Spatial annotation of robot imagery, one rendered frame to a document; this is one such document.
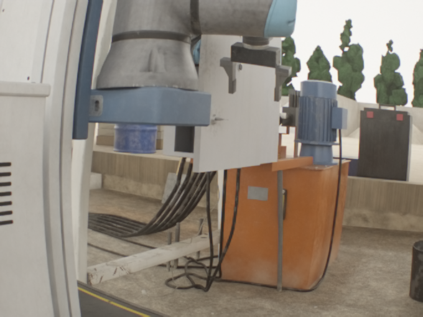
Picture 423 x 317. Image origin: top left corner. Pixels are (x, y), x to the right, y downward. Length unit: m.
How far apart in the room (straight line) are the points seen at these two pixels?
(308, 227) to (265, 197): 0.26
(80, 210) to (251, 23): 1.02
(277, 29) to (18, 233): 0.54
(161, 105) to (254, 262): 1.71
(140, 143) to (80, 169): 4.43
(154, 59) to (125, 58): 0.05
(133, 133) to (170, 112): 5.26
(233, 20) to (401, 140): 3.37
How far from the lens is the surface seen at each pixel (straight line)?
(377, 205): 3.93
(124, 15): 0.83
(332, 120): 2.44
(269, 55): 1.30
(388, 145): 4.10
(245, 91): 1.60
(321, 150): 2.45
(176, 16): 0.81
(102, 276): 1.73
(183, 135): 2.06
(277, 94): 1.34
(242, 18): 0.80
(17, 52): 0.91
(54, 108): 0.78
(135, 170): 5.02
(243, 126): 1.60
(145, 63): 0.78
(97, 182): 5.26
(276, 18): 0.80
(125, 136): 6.05
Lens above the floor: 0.80
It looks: 4 degrees down
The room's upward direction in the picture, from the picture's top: 3 degrees clockwise
